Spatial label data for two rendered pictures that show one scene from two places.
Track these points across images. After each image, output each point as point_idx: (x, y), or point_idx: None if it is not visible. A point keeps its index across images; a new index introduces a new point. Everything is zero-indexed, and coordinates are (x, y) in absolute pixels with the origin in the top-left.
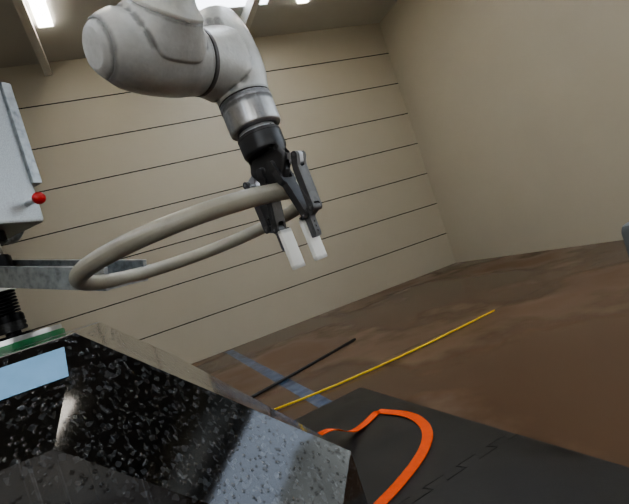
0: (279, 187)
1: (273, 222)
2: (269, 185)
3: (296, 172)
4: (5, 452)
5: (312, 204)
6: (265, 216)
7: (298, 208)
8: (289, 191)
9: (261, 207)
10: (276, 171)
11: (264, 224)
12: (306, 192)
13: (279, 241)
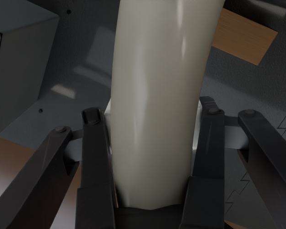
0: (113, 171)
1: (211, 122)
2: (118, 146)
3: (11, 204)
4: None
5: (49, 133)
6: (252, 143)
7: (97, 133)
8: (92, 166)
9: (265, 163)
10: (82, 225)
11: (254, 122)
12: (38, 153)
13: (213, 106)
